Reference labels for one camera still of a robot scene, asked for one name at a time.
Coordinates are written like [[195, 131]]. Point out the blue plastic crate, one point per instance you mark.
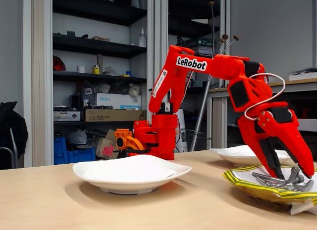
[[59, 146], [81, 155]]

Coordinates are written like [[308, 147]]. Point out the white Weller box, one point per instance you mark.
[[116, 100]]

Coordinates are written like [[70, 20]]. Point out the white crumpled bag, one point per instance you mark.
[[102, 88]]

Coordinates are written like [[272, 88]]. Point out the white stuffed bag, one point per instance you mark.
[[135, 90]]

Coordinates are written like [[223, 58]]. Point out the black jacket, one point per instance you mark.
[[12, 126]]

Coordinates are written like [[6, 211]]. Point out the short steel bolt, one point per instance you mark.
[[266, 182]]

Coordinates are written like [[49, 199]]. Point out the cardboard box pink sticker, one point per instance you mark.
[[101, 146]]

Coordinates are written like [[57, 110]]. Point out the white tray with parts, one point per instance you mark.
[[303, 76]]

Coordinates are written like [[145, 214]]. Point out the red black helmet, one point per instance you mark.
[[59, 64]]

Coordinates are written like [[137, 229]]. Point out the flat cardboard piece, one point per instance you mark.
[[100, 38]]

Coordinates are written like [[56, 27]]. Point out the white cup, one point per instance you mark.
[[81, 69]]

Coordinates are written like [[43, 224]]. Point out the cardboard tube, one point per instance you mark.
[[99, 60]]

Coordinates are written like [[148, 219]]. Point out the small black tripod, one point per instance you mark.
[[180, 40]]

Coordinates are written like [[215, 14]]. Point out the black box with stickers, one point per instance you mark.
[[79, 101]]

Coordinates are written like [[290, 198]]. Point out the flat white printed box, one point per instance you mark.
[[67, 116]]

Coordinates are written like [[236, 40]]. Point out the white crinkled paper sheet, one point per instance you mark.
[[244, 171]]

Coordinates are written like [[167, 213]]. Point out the white square ceramic plate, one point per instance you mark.
[[230, 158], [138, 183]]

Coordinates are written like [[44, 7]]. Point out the yellow black striped plate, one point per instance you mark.
[[250, 188]]

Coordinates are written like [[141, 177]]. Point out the small blue object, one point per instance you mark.
[[128, 73]]

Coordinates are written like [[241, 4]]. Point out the long brown cardboard box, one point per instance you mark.
[[111, 115]]

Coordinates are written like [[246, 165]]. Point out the wooden desk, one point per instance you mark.
[[302, 84]]

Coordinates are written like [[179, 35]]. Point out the red robot arm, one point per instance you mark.
[[188, 64]]

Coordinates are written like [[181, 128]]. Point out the metal coat stand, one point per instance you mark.
[[200, 111]]

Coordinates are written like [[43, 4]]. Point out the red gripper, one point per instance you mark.
[[250, 131]]

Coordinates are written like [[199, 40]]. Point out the small grey box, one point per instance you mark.
[[70, 33]]

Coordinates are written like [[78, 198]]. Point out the small yellow carton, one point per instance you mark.
[[95, 70]]

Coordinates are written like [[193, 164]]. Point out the grey chair frame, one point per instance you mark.
[[15, 151]]

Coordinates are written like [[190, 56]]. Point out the orange printed robot part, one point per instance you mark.
[[123, 136]]

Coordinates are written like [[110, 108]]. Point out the white plastic bottle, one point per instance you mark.
[[142, 40]]

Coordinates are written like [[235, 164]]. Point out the grey metal shelf cabinet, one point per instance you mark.
[[42, 66], [161, 29]]

